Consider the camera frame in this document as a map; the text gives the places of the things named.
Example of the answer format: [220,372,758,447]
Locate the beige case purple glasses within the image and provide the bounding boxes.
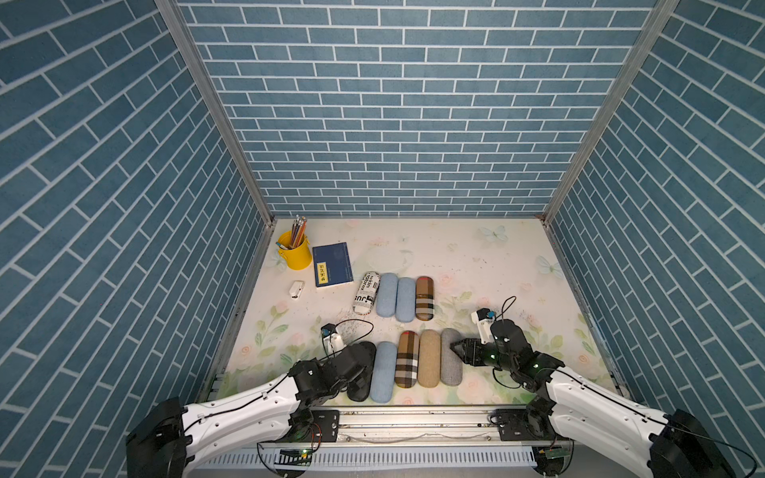
[418,330,441,388]

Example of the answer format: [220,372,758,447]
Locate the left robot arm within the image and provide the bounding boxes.
[126,342,375,477]

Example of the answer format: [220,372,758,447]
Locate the light blue denim case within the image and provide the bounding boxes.
[369,342,398,404]

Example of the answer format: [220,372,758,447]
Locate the coloured pencils bundle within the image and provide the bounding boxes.
[290,216,307,249]

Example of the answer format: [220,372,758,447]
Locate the flag pattern glasses case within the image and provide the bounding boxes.
[352,271,381,316]

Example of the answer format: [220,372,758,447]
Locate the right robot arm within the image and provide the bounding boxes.
[450,320,735,477]

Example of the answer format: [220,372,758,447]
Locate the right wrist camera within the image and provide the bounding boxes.
[470,308,496,345]

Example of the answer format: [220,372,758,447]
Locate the grey case tortoise sunglasses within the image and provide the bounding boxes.
[440,328,463,386]

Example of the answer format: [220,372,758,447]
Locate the yellow pencil cup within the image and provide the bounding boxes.
[277,231,313,271]

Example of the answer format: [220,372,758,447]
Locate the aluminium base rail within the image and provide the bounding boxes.
[154,402,659,478]

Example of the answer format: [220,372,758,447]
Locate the black glasses case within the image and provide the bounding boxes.
[347,341,377,402]

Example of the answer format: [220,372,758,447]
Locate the plaid beige glasses case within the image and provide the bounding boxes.
[394,331,420,388]

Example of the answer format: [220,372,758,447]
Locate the blue case yellow glasses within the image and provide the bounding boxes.
[376,273,398,318]

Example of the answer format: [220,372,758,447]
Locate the dark blue book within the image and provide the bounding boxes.
[312,242,354,288]

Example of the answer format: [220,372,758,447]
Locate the light blue case white sunglasses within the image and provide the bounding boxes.
[394,277,416,323]

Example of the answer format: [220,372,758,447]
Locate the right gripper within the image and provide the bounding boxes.
[448,337,515,374]

